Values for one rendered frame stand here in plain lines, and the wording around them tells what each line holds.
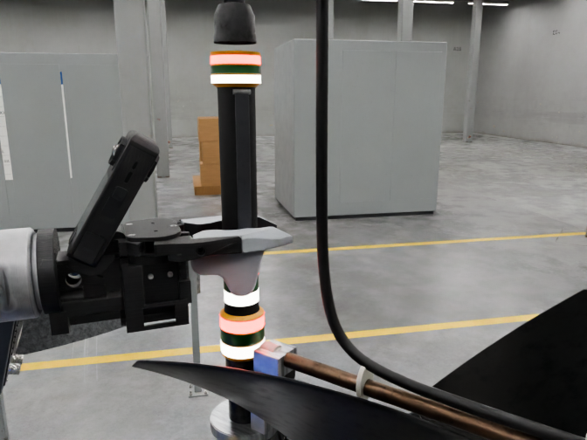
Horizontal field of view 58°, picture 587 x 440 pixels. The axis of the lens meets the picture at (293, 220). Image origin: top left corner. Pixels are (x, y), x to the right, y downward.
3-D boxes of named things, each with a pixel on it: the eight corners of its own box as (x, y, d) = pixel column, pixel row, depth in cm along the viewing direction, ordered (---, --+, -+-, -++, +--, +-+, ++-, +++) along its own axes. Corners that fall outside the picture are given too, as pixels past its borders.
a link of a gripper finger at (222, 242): (239, 245, 48) (141, 250, 47) (238, 227, 48) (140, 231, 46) (243, 261, 44) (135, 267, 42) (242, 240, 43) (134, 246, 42)
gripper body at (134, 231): (184, 293, 52) (52, 311, 48) (179, 209, 50) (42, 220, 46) (197, 324, 45) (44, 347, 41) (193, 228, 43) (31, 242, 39)
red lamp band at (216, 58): (271, 65, 46) (271, 56, 46) (238, 62, 43) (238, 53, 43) (233, 66, 49) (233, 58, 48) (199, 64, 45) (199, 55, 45)
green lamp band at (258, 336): (273, 333, 52) (273, 322, 52) (245, 351, 49) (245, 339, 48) (240, 323, 55) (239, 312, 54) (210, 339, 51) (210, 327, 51)
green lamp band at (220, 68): (271, 74, 46) (271, 65, 46) (238, 72, 43) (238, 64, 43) (233, 75, 49) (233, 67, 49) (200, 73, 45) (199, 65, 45)
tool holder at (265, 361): (308, 426, 54) (308, 338, 51) (265, 464, 48) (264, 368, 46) (241, 397, 59) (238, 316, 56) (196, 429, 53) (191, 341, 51)
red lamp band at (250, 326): (273, 321, 52) (273, 310, 52) (245, 338, 48) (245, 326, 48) (239, 312, 54) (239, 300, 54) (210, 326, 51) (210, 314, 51)
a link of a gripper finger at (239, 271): (292, 285, 50) (192, 292, 48) (291, 224, 48) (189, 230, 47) (297, 298, 47) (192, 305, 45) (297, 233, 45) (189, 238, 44)
